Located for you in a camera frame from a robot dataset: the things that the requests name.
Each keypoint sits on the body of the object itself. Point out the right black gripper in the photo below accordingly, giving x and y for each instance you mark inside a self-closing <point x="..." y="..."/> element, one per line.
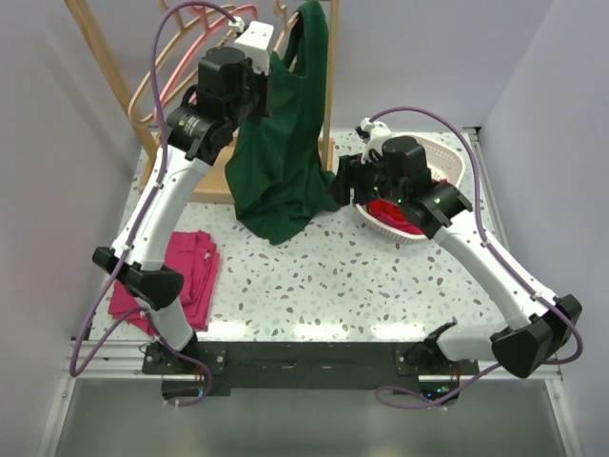
<point x="350" y="173"/>

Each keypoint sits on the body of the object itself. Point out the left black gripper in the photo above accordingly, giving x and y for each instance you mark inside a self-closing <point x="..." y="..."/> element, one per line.
<point x="263" y="107"/>

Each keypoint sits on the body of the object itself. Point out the green t shirt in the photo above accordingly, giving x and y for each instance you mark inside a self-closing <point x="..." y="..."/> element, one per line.
<point x="275" y="173"/>

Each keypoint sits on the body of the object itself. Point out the beige wooden hanger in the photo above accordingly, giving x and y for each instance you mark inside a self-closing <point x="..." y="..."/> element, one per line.
<point x="288" y="23"/>

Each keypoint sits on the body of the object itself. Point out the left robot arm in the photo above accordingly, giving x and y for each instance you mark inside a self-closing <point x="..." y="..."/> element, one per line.
<point x="190" y="147"/>

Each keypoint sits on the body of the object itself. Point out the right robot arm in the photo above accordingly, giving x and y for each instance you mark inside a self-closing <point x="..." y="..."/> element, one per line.
<point x="537" y="322"/>

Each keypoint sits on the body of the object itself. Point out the red t shirt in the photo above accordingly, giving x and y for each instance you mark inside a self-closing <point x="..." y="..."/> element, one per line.
<point x="385" y="212"/>

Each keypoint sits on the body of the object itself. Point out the pink plastic hanger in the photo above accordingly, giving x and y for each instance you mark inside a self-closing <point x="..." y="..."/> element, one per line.
<point x="206" y="23"/>

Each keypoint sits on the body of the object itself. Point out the beige hanger far left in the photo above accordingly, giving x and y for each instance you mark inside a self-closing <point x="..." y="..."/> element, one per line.
<point x="141" y="120"/>

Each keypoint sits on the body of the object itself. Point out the wooden hanger rack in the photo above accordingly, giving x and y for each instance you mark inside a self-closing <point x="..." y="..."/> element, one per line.
<point x="213" y="188"/>

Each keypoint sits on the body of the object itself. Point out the folded magenta t shirt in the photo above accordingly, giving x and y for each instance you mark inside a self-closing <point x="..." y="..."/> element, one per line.
<point x="196" y="257"/>

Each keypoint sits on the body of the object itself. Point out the white perforated laundry basket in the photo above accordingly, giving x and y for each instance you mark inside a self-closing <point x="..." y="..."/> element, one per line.
<point x="447" y="169"/>

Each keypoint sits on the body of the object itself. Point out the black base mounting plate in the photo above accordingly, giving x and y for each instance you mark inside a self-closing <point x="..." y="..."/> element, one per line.
<point x="325" y="365"/>

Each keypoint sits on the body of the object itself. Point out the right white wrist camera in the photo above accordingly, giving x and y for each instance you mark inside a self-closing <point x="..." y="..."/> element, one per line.
<point x="373" y="134"/>

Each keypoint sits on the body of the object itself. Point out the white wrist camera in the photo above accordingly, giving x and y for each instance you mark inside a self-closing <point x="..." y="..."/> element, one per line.
<point x="253" y="40"/>
<point x="373" y="134"/>

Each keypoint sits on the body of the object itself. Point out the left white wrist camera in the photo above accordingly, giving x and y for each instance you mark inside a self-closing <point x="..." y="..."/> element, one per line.
<point x="253" y="40"/>

